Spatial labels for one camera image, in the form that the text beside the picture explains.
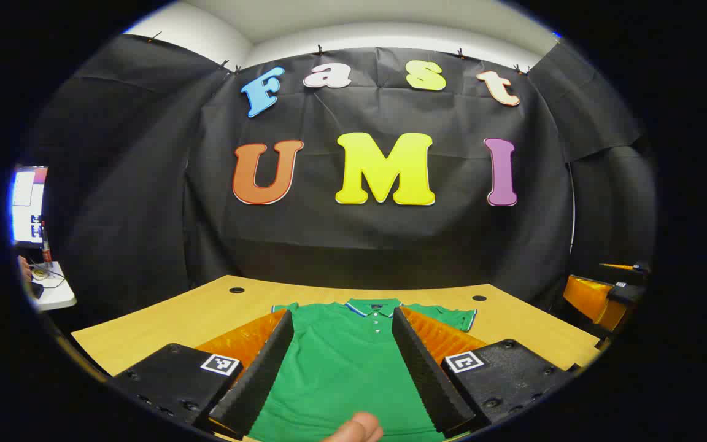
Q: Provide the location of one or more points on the computer monitor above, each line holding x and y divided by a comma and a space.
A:
25, 202

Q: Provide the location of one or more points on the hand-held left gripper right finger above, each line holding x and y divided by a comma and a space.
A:
427, 380

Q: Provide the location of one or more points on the green T-shirt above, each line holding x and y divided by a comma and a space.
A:
341, 368

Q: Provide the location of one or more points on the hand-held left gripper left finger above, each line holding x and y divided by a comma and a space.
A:
261, 380

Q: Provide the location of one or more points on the black backdrop cloth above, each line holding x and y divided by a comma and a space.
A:
145, 184

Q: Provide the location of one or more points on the round white roll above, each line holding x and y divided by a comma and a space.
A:
41, 274

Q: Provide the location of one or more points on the white side table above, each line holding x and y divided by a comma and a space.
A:
59, 294

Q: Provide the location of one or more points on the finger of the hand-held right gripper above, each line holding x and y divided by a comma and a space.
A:
593, 301
620, 267

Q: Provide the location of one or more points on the red label bottle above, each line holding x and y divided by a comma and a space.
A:
46, 248

